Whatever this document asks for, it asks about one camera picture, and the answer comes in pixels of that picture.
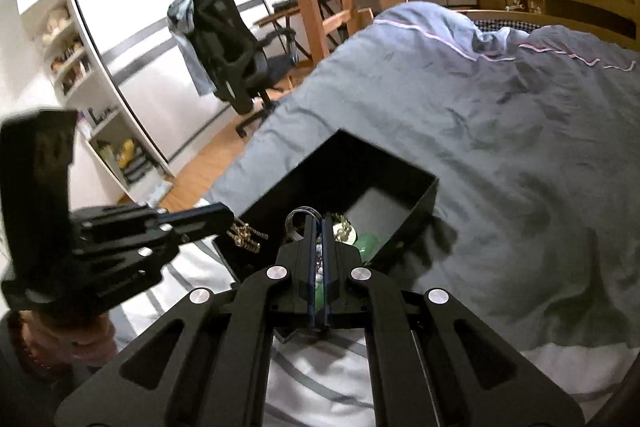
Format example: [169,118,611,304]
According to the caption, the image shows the white shelf unit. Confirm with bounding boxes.
[17,0,176,208]

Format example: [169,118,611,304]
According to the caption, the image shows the red bead wristband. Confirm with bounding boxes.
[12,312,48,370]

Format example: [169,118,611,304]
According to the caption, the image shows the person's left hand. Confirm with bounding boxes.
[20,307,117,370]

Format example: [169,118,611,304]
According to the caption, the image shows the wooden desk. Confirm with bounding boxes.
[254,0,381,58]

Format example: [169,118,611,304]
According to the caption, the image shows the brown plush toy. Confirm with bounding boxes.
[50,39,93,84]

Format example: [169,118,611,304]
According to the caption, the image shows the gold chain bracelet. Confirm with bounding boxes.
[226,219,269,254]

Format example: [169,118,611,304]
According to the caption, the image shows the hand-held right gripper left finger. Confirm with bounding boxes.
[54,219,323,427]

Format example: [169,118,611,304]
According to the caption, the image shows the black office chair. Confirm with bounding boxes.
[187,0,298,138]

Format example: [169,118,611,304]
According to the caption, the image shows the silver dark stone bracelet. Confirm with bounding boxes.
[285,206,321,244]

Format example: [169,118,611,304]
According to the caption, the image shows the white sliding wardrobe doors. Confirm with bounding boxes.
[67,0,273,165]

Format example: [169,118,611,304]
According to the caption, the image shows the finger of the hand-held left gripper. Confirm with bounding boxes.
[70,202,236,235]
[72,224,226,280]

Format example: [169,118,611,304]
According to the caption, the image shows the yellow toy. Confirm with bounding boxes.
[117,139,137,168]

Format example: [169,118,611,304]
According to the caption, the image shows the blue grey garment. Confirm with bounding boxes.
[167,0,216,96]

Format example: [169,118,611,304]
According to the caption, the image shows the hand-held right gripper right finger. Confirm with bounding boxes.
[321,217,586,427]

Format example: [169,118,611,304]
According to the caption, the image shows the checkered bed sheet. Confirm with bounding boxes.
[472,19,543,36]

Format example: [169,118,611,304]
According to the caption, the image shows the black cardboard box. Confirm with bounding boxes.
[212,128,440,280]

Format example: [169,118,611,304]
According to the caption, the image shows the beige plush toy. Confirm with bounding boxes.
[42,7,71,45]

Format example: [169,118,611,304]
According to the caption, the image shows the green jade bangle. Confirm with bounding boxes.
[352,232,388,263]

